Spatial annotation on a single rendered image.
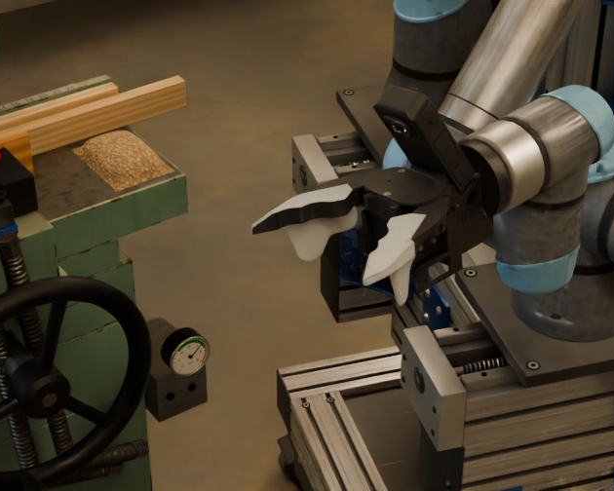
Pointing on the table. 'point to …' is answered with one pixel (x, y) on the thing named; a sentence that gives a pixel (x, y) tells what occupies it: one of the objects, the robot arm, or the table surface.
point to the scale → (27, 99)
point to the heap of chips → (122, 159)
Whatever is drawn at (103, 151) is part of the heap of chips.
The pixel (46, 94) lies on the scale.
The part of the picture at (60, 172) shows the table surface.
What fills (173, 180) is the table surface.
